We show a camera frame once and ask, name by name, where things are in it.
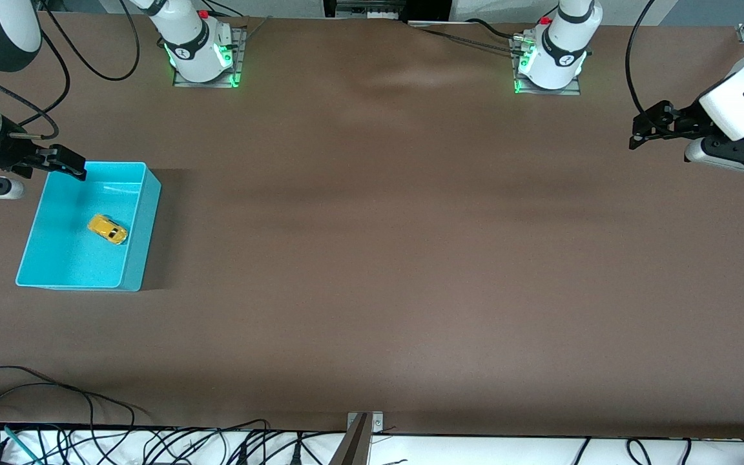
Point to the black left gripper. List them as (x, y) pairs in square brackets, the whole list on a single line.
[(687, 121)]

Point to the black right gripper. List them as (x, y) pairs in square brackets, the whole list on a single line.
[(9, 155)]

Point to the yellow beetle toy car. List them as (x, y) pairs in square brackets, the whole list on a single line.
[(108, 228)]

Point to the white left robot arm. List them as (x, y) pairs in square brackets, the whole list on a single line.
[(562, 51)]

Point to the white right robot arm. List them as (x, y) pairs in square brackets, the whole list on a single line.
[(188, 45)]

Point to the turquoise plastic bin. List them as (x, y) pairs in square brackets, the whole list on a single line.
[(62, 265)]

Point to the black equipment stand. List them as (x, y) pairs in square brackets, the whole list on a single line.
[(423, 8)]

